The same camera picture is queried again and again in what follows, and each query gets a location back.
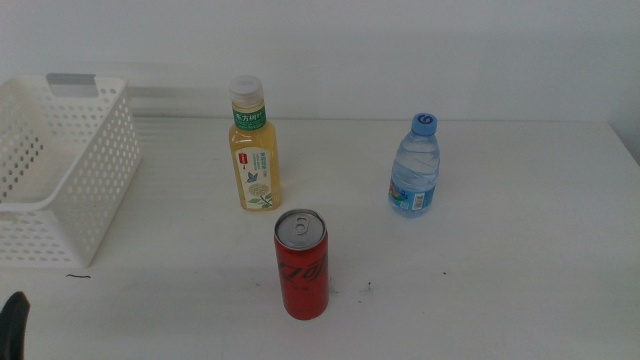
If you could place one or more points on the clear water bottle blue cap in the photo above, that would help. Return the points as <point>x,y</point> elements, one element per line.
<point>415,170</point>

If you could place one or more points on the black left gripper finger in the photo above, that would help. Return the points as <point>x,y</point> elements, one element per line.
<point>14,325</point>

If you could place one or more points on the yellow tea bottle green label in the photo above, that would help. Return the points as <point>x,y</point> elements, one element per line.
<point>255,150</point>

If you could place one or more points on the white perforated plastic basket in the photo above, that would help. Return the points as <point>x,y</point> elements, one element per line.
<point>100,175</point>

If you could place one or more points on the red soda can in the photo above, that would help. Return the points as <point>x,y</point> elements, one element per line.
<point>302,270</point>

